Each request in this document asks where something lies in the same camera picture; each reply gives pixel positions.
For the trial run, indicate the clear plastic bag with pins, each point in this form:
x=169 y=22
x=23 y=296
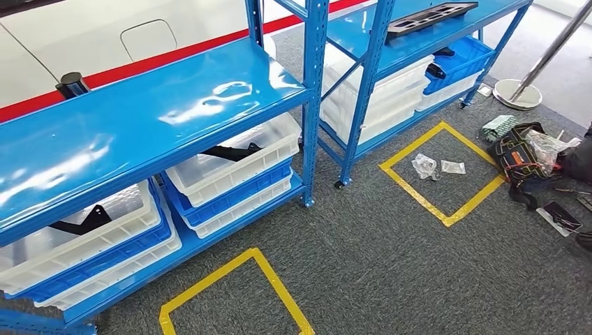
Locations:
x=548 y=148
x=453 y=167
x=423 y=165

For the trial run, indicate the black orange tool bag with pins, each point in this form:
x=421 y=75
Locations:
x=513 y=159

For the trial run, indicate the black plastic frame part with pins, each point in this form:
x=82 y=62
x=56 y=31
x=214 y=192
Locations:
x=393 y=27

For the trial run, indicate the white paper sheets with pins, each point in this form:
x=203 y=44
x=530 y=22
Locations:
x=484 y=90

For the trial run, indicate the white car red stripe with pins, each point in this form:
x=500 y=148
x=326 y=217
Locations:
x=92 y=46

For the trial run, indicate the green patterned packet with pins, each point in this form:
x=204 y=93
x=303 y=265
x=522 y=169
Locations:
x=497 y=127

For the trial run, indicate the black bracket part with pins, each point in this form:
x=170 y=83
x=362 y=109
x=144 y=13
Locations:
x=435 y=71
x=88 y=224
x=444 y=52
x=231 y=152

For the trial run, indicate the blue metal shelf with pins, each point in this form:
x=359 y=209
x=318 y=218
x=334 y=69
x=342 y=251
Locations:
x=370 y=69
x=138 y=125

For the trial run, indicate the metal pole with round base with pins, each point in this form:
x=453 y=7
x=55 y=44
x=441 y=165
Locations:
x=515 y=97

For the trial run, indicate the black and white packet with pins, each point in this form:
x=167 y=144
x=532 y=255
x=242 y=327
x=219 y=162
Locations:
x=559 y=219

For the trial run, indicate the blue storage bin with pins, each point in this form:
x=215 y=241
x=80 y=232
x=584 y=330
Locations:
x=106 y=261
x=240 y=194
x=462 y=64

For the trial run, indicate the black cylinder post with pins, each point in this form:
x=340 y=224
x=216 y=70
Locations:
x=71 y=85

